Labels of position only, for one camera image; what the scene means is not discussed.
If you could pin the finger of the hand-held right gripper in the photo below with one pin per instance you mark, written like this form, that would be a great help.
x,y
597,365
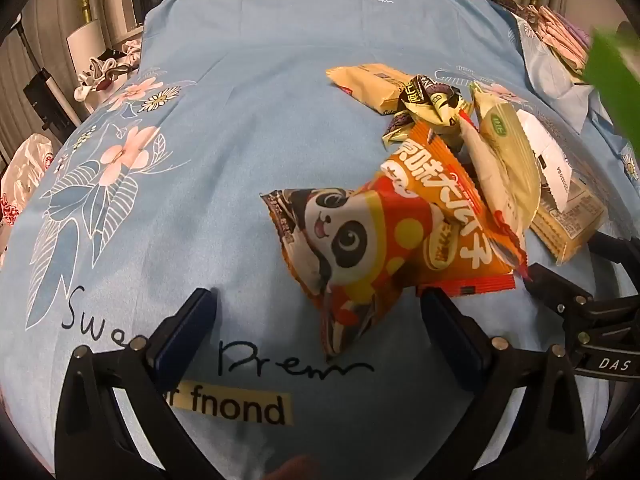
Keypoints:
x,y
615,250
550,285

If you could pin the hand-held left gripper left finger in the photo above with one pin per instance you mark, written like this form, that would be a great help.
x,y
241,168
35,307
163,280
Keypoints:
x,y
185,330

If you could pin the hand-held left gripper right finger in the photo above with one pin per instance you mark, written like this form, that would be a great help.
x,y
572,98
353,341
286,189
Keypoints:
x,y
450,340

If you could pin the orange panda print snack packet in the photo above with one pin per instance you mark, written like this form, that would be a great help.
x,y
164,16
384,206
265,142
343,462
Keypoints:
x,y
340,240

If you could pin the orange snack packet red edge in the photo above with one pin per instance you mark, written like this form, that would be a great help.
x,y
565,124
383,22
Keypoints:
x,y
435,180

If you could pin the green cardboard box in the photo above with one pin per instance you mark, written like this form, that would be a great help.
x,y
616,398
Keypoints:
x,y
615,75

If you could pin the yellow beige biscuit packet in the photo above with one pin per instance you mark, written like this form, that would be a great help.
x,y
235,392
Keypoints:
x,y
365,82

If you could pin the beige packet with printed label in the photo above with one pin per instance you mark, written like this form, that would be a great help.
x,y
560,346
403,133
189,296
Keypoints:
x,y
570,225

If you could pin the cream packet with green label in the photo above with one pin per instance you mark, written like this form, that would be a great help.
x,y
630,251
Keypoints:
x,y
505,160

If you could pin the pale cream snack packet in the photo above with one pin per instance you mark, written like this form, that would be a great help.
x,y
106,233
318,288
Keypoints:
x,y
480,170

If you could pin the light blue folded cloth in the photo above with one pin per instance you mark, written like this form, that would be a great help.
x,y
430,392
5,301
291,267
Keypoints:
x,y
545,80

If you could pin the blue floral bedsheet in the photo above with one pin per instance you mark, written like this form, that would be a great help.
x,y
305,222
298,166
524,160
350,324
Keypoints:
x,y
240,135

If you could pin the small crumpled candy wrapper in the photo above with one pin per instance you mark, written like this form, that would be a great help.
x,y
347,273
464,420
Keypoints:
x,y
397,127

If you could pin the stack of folded pastel cloths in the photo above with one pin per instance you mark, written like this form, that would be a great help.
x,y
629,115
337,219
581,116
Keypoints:
x,y
560,35

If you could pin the red and white patterned bag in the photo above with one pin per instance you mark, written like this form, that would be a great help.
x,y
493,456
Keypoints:
x,y
25,170

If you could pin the dark and cream crumpled wrapper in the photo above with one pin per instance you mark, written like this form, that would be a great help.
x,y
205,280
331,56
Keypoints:
x,y
430,92

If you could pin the crumpled floral cloth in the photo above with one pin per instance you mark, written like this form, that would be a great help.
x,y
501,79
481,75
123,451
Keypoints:
x,y
105,72

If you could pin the black box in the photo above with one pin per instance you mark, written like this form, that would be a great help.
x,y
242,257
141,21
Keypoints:
x,y
42,97

